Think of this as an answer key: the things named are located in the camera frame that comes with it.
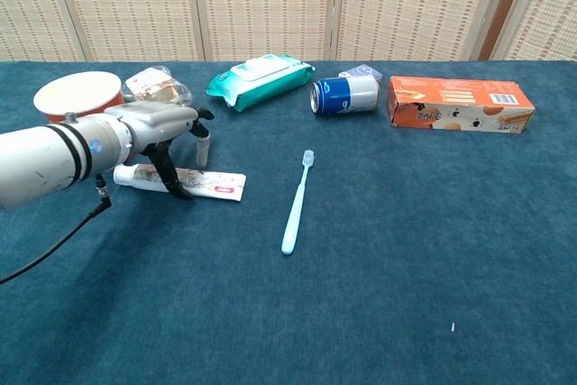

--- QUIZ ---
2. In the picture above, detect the blue felt table mat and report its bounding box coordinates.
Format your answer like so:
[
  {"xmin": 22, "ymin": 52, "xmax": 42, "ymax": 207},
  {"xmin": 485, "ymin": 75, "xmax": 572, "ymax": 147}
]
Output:
[{"xmin": 0, "ymin": 59, "xmax": 577, "ymax": 385}]

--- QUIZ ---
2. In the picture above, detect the snack in clear wrapper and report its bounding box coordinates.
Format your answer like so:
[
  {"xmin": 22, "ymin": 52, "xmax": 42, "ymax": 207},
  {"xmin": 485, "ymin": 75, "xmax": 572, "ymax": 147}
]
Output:
[{"xmin": 122, "ymin": 65, "xmax": 194, "ymax": 109}]

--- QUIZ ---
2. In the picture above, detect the white floral toothpaste tube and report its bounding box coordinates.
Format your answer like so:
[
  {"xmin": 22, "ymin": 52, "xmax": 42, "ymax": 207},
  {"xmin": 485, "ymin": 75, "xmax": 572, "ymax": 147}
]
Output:
[{"xmin": 112, "ymin": 162, "xmax": 247, "ymax": 203}]

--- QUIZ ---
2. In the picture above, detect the blue white drink can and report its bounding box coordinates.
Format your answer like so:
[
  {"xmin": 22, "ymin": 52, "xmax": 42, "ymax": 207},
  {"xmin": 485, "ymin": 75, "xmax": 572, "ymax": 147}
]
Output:
[{"xmin": 308, "ymin": 75, "xmax": 380, "ymax": 116}]

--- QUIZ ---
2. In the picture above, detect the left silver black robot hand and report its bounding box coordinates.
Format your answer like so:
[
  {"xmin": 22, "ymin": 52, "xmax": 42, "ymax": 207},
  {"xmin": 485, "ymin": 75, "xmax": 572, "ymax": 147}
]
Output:
[{"xmin": 104, "ymin": 100, "xmax": 215, "ymax": 201}]

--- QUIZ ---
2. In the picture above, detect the orange biscuit box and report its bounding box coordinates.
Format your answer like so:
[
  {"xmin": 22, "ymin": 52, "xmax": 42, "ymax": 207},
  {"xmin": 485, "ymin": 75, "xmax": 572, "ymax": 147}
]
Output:
[{"xmin": 388, "ymin": 75, "xmax": 536, "ymax": 135}]

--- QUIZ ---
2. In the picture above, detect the beige bamboo folding screen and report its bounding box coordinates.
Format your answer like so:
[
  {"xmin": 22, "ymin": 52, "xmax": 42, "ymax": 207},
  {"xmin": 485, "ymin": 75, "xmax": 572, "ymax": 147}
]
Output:
[
  {"xmin": 0, "ymin": 0, "xmax": 510, "ymax": 63},
  {"xmin": 490, "ymin": 0, "xmax": 577, "ymax": 61}
]

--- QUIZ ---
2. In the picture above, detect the small purple tissue pack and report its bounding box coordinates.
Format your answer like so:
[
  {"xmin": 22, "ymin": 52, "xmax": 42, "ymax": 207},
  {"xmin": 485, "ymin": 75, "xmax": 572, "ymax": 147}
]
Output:
[{"xmin": 337, "ymin": 64, "xmax": 383, "ymax": 84}]

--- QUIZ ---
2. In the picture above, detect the brown wooden post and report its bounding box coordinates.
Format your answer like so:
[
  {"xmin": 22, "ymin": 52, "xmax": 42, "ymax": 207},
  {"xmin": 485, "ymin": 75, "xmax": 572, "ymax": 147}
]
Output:
[{"xmin": 478, "ymin": 0, "xmax": 536, "ymax": 60}]

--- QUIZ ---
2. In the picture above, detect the red noodle paper cup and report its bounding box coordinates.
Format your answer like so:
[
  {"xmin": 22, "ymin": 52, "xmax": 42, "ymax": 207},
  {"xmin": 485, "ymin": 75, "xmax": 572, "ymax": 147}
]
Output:
[{"xmin": 32, "ymin": 70, "xmax": 125, "ymax": 124}]

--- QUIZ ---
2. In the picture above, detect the teal wet wipes pack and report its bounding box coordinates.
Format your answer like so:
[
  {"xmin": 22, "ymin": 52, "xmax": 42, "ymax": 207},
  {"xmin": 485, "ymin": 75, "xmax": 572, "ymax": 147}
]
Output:
[{"xmin": 206, "ymin": 53, "xmax": 316, "ymax": 113}]

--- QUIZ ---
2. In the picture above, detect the light blue toothbrush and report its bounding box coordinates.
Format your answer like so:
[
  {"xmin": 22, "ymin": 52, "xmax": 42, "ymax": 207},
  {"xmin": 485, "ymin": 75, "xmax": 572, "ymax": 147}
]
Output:
[{"xmin": 280, "ymin": 149, "xmax": 316, "ymax": 256}]

